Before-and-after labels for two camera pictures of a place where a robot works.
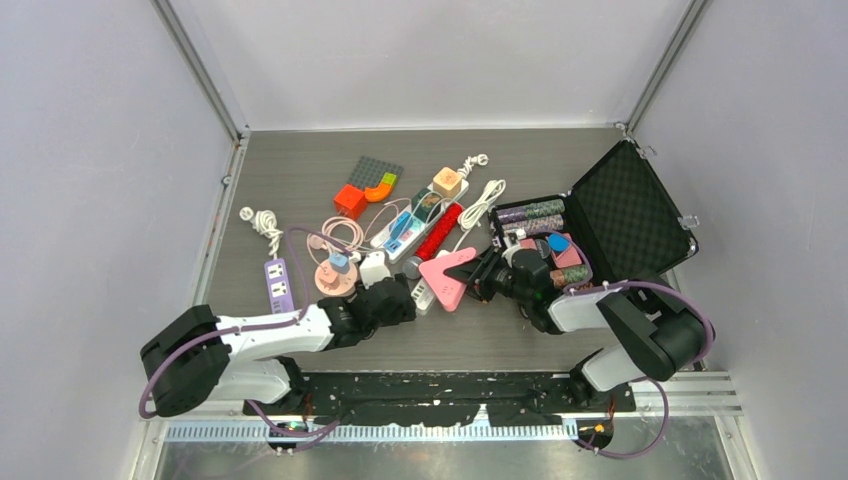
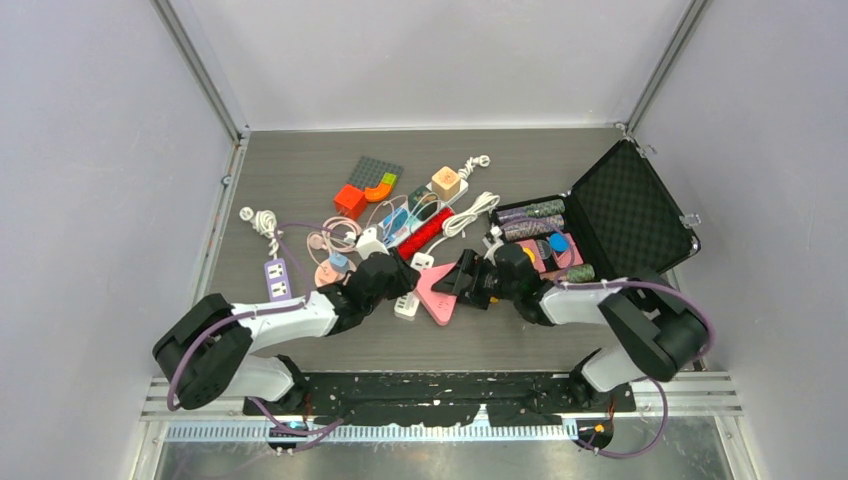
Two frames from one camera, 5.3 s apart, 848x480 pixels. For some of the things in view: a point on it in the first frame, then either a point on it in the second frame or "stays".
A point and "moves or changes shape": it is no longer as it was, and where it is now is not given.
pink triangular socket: [449, 290] moves or changes shape
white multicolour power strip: [421, 230] moves or changes shape
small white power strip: [423, 295] to [408, 305]
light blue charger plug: [339, 262] stays
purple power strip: [279, 289] stays
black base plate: [403, 399] stays
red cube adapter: [350, 201] stays
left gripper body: [403, 313] to [399, 286]
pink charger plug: [329, 278] stays
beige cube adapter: [447, 183] stays
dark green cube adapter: [426, 205] stays
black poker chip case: [617, 224] stays
